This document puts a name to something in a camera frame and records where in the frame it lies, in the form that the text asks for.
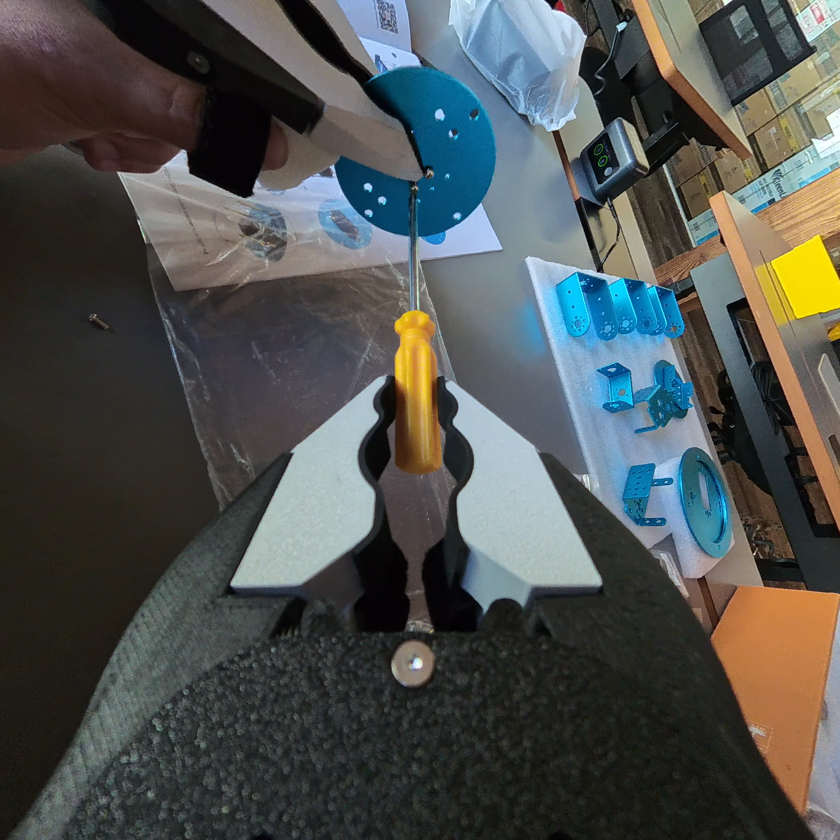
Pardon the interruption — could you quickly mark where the blue bracket with side tab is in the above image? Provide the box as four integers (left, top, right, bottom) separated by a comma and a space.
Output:
623, 462, 673, 527

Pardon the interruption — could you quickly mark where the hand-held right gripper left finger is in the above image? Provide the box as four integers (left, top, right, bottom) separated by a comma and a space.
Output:
228, 374, 413, 634

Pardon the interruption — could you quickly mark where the white assembly guide booklet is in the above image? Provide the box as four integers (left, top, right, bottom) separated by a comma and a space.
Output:
117, 0, 504, 293

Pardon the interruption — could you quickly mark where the blue bracket with round base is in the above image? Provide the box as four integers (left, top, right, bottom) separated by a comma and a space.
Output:
653, 361, 695, 411

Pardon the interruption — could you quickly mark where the yellow open storage bin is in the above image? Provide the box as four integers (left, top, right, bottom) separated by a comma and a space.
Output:
769, 235, 840, 320

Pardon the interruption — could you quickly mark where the wood-edged grey table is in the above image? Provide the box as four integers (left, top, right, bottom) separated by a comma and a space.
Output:
630, 0, 752, 158
689, 192, 840, 526

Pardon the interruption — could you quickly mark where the blue metal ring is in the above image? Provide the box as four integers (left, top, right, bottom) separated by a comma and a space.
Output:
678, 448, 735, 560

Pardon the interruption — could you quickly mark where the person's left hand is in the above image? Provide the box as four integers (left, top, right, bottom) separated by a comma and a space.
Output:
0, 0, 290, 175

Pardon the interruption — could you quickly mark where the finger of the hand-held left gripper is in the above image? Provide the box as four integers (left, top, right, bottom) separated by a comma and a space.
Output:
210, 0, 427, 182

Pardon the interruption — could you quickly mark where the clear plastic bag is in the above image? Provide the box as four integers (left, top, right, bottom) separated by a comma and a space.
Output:
138, 197, 460, 526

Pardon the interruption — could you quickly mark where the yellow-handled screwdriver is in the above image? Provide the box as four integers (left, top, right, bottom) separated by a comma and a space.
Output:
392, 190, 442, 473

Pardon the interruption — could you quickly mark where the white crumpled plastic bag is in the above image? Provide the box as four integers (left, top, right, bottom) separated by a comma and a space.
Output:
448, 0, 587, 130

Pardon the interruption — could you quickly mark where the stack of printed cartons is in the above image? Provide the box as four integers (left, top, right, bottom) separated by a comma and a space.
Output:
669, 0, 840, 224

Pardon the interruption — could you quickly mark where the grey desk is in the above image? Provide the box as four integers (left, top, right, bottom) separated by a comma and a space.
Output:
0, 0, 765, 837

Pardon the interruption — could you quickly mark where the white foam tray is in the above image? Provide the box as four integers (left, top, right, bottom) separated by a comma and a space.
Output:
525, 256, 765, 580

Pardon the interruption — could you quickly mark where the blue round metal plate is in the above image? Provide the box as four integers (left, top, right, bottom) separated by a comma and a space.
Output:
333, 67, 497, 238

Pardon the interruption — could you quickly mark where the orange cardboard box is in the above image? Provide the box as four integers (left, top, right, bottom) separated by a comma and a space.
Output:
710, 585, 840, 815

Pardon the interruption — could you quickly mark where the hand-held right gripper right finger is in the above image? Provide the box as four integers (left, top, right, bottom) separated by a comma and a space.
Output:
420, 377, 603, 634

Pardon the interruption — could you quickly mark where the black cable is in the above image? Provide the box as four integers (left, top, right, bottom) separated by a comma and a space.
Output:
594, 197, 621, 273

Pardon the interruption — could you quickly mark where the grey device with green display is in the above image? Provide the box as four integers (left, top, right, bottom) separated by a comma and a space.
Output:
579, 118, 651, 201

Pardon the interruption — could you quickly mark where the small blue U bracket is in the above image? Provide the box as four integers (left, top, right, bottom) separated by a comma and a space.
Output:
597, 363, 634, 413

